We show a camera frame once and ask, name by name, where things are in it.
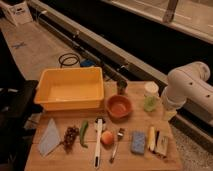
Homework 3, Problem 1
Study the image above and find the yellow plastic bin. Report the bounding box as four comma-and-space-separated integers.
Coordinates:
34, 67, 104, 111

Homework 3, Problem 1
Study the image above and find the black cable coil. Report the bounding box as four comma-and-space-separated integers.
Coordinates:
58, 52, 82, 69

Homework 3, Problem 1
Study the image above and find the green pepper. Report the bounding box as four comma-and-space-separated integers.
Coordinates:
79, 120, 88, 148

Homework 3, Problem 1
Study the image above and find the green translucent cup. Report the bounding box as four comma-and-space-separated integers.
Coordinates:
144, 96, 157, 112

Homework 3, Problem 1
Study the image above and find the yellow banana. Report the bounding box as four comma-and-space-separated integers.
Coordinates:
147, 126, 156, 152

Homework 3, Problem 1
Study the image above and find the white cardboard box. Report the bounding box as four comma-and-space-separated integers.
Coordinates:
0, 0, 33, 26

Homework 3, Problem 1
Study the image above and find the blue sponge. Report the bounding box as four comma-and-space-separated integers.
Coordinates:
130, 131, 146, 155

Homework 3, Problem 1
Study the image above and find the silver fork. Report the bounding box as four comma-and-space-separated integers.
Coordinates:
109, 128, 125, 164

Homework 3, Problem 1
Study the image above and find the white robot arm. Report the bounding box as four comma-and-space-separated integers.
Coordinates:
161, 61, 213, 116

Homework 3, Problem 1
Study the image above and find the orange peach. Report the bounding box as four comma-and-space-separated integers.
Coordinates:
101, 131, 114, 145

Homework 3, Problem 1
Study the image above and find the purple grape bunch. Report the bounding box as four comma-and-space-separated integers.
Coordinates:
61, 126, 79, 153

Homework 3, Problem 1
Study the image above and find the orange bowl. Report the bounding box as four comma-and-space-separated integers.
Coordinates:
106, 95, 133, 119

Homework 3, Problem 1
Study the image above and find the grey folded cloth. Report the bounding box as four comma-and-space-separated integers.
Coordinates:
38, 118, 61, 157

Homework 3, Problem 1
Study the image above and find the blue object on floor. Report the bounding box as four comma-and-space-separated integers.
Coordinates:
80, 59, 95, 67

